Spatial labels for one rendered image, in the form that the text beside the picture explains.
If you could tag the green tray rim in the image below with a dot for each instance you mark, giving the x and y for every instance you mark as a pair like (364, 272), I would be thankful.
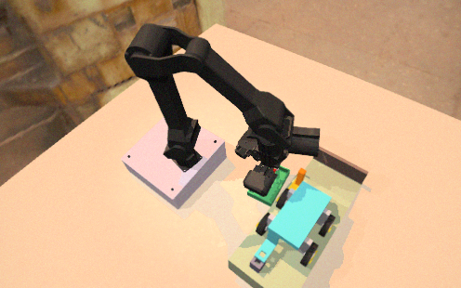
(249, 193)

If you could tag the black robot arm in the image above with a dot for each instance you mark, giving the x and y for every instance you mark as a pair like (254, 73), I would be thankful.
(270, 122)

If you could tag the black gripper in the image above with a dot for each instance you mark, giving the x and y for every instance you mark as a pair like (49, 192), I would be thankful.
(260, 179)

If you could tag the green tray floor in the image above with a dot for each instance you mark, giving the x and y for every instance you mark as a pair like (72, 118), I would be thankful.
(277, 183)

